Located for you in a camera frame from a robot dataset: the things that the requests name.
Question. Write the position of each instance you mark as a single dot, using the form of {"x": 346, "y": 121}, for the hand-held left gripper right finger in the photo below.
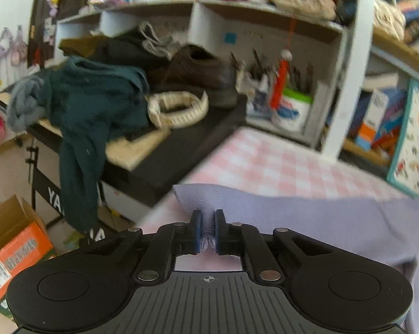
{"x": 219, "y": 233}

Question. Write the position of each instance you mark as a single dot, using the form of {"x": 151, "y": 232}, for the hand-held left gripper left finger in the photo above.
{"x": 196, "y": 233}

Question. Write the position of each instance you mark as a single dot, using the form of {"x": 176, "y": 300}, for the lavender sweatshirt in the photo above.
{"x": 299, "y": 222}

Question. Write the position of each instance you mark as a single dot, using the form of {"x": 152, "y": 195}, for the pink checked tablecloth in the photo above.
{"x": 275, "y": 167}

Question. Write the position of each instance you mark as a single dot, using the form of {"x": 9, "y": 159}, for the black electronic keyboard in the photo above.
{"x": 181, "y": 146}

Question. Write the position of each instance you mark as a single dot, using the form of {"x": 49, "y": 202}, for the wooden board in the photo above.
{"x": 136, "y": 148}

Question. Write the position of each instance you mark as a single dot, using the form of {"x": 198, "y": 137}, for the cream woven belt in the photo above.
{"x": 174, "y": 109}

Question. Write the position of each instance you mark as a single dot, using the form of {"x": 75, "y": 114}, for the white pen holder cup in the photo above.
{"x": 294, "y": 109}

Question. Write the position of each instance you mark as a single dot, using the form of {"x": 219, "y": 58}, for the black keyboard stand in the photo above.
{"x": 44, "y": 195}

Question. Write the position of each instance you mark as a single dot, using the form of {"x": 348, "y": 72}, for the dark green cloth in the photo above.
{"x": 91, "y": 111}

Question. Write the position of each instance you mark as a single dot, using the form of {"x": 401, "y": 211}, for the red tassel ornament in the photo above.
{"x": 279, "y": 80}

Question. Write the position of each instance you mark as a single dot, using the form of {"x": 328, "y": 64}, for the cardboard box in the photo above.
{"x": 14, "y": 247}

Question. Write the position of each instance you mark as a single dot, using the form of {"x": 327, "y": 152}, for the orange white box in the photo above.
{"x": 369, "y": 125}

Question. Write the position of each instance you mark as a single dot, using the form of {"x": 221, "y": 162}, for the black cloth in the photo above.
{"x": 126, "y": 50}

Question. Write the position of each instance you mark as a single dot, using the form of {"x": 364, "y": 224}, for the grey white cloth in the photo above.
{"x": 157, "y": 40}

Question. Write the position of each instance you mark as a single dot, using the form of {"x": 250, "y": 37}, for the white shelf unit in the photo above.
{"x": 352, "y": 76}

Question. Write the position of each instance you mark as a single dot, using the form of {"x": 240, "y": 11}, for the teal picture book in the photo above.
{"x": 412, "y": 139}

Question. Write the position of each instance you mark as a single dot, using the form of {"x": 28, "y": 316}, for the wooden bookshelf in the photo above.
{"x": 397, "y": 50}

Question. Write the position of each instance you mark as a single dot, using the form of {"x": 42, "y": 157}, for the cream knit bag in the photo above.
{"x": 388, "y": 17}

